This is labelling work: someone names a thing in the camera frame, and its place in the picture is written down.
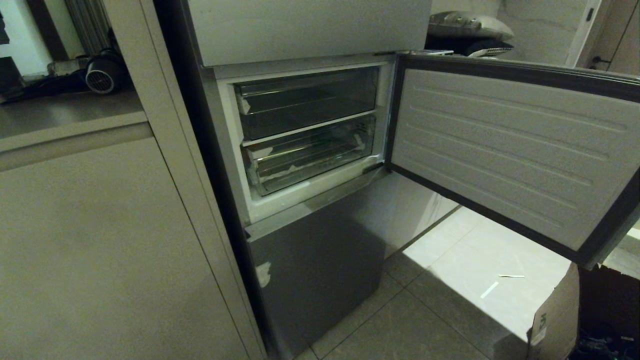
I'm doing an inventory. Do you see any clear fridge drawer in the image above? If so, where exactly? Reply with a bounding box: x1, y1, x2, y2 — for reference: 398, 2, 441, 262
242, 115, 377, 196
233, 68, 380, 141

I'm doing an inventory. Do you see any grey fridge bottom door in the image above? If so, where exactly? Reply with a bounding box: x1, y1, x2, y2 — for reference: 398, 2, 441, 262
244, 172, 396, 360

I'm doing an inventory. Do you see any grey fridge door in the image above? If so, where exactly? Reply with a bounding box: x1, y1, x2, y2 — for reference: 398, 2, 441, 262
182, 0, 434, 68
244, 172, 396, 360

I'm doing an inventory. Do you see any grey fridge upper door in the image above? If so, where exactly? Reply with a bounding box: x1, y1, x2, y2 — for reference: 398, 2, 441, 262
182, 0, 434, 68

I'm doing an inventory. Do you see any open fridge compartment door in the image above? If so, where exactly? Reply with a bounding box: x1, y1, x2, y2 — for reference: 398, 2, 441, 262
385, 53, 640, 270

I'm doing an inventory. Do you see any grey refrigerator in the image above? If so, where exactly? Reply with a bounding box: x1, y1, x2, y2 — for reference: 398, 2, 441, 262
153, 0, 434, 360

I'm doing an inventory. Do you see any silver pillow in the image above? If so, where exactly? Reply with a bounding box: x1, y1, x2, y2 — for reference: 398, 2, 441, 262
428, 11, 515, 43

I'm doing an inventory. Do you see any beige cabinet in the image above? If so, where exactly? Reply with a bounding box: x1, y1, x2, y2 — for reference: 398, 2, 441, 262
0, 0, 268, 360

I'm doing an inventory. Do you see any black hair dryer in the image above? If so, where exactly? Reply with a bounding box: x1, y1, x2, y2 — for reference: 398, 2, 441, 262
84, 49, 127, 95

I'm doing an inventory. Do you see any brown cardboard box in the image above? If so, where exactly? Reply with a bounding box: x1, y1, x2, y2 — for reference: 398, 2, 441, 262
527, 262, 640, 360

